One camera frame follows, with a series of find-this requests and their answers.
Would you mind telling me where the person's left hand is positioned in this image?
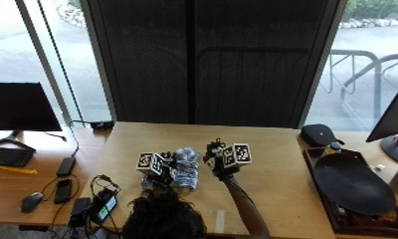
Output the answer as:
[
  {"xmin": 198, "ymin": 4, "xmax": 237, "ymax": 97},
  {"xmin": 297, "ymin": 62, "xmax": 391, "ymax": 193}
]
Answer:
[{"xmin": 152, "ymin": 151, "xmax": 178, "ymax": 187}]

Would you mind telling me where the person's right hand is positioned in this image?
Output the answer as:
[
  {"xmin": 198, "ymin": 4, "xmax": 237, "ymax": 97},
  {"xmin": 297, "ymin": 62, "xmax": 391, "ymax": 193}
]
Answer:
[{"xmin": 201, "ymin": 138, "xmax": 242, "ymax": 182}]

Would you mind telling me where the white marker cube left glove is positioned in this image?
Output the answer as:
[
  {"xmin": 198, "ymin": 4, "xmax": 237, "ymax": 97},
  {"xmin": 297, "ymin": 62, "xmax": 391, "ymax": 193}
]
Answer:
[{"xmin": 136, "ymin": 151, "xmax": 166, "ymax": 176}]

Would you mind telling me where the white marker cube glove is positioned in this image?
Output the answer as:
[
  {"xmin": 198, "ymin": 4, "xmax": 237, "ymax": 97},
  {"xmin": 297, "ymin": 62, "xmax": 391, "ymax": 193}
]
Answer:
[
  {"xmin": 136, "ymin": 151, "xmax": 166, "ymax": 176},
  {"xmin": 220, "ymin": 142, "xmax": 253, "ymax": 169}
]

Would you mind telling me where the white marker cube right glove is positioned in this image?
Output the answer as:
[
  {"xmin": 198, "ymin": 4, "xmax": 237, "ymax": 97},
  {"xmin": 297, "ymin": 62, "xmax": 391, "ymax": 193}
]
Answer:
[{"xmin": 220, "ymin": 142, "xmax": 253, "ymax": 169}]

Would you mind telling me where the small black box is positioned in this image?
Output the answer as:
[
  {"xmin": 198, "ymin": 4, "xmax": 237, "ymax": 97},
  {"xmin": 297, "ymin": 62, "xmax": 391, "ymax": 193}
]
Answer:
[{"xmin": 89, "ymin": 120, "xmax": 116, "ymax": 131}]

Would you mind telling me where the black device with lit screen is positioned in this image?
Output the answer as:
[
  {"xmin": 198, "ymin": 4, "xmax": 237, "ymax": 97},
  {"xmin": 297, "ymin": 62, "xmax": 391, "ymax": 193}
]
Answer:
[{"xmin": 88, "ymin": 188, "xmax": 120, "ymax": 224}]

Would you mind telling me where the white tape strip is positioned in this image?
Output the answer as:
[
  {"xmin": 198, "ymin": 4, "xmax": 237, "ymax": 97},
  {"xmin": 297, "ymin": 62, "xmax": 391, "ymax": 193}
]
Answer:
[{"xmin": 213, "ymin": 209, "xmax": 226, "ymax": 234}]

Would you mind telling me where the black power adapter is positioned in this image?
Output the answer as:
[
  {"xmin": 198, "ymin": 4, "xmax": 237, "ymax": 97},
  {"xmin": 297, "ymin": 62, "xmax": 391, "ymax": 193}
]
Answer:
[{"xmin": 55, "ymin": 156, "xmax": 77, "ymax": 177}]

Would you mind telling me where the black zipped case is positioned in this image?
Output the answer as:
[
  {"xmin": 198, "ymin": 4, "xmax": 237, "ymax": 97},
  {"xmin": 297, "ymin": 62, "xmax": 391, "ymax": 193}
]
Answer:
[{"xmin": 299, "ymin": 123, "xmax": 346, "ymax": 148}]

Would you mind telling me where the black flat power bank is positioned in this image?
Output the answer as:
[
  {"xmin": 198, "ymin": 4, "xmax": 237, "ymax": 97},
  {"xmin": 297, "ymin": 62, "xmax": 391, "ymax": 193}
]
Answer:
[{"xmin": 68, "ymin": 197, "xmax": 93, "ymax": 228}]

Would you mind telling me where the black smartphone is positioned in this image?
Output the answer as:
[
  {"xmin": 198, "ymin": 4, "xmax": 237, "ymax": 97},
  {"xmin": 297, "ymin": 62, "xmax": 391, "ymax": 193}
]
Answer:
[{"xmin": 53, "ymin": 178, "xmax": 73, "ymax": 205}]

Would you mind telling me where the small yellow bottle black cap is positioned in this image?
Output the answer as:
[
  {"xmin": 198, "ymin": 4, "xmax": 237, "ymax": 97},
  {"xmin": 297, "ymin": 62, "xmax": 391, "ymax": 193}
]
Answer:
[{"xmin": 323, "ymin": 141, "xmax": 343, "ymax": 155}]

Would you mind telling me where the dark mesh window blind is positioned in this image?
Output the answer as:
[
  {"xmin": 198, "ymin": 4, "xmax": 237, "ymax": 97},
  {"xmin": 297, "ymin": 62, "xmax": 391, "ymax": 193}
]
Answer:
[{"xmin": 79, "ymin": 0, "xmax": 348, "ymax": 129}]

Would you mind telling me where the black oval plate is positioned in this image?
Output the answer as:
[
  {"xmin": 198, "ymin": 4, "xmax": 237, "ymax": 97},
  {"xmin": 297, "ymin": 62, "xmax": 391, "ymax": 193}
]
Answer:
[{"xmin": 313, "ymin": 153, "xmax": 398, "ymax": 217}]

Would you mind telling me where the dark wooden tray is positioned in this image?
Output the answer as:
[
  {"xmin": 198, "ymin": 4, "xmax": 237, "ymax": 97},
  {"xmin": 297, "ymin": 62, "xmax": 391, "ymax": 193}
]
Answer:
[{"xmin": 302, "ymin": 146, "xmax": 398, "ymax": 238}]

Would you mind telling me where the black computer mouse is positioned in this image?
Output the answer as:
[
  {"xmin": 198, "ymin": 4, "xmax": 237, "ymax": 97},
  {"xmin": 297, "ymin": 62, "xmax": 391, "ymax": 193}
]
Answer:
[{"xmin": 20, "ymin": 191, "xmax": 45, "ymax": 214}]

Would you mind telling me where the yellow flat tool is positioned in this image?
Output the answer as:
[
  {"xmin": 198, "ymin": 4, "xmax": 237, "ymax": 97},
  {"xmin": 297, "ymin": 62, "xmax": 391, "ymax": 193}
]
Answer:
[{"xmin": 0, "ymin": 165, "xmax": 39, "ymax": 175}]

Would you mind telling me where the black keyboard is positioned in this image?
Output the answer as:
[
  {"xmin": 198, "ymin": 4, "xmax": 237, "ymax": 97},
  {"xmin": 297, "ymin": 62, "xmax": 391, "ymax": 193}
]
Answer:
[{"xmin": 0, "ymin": 147, "xmax": 36, "ymax": 168}]

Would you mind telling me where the black computer monitor on legs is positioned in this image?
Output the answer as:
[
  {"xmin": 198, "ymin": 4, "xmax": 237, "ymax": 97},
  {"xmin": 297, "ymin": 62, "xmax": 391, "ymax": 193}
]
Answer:
[{"xmin": 0, "ymin": 82, "xmax": 64, "ymax": 153}]

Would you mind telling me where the metal bicycle rack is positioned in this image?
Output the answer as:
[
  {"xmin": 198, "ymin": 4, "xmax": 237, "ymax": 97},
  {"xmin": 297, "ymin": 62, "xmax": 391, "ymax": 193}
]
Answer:
[{"xmin": 319, "ymin": 49, "xmax": 398, "ymax": 131}]

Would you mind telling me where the monitor with round grey base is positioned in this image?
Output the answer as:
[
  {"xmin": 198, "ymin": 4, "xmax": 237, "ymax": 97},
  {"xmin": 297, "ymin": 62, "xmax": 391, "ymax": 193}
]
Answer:
[{"xmin": 364, "ymin": 84, "xmax": 398, "ymax": 163}]

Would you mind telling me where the black looped cable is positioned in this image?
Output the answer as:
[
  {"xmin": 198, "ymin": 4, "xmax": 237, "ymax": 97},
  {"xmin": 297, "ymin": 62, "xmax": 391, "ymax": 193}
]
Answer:
[{"xmin": 89, "ymin": 173, "xmax": 123, "ymax": 195}]

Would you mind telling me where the black cable to power adapter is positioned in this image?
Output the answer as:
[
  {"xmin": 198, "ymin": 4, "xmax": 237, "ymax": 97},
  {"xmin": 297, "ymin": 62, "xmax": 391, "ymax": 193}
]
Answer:
[{"xmin": 65, "ymin": 119, "xmax": 93, "ymax": 158}]

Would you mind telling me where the grey window frame post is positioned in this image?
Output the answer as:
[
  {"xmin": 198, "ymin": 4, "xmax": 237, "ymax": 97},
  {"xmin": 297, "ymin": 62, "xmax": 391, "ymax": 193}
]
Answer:
[{"xmin": 14, "ymin": 0, "xmax": 73, "ymax": 126}]

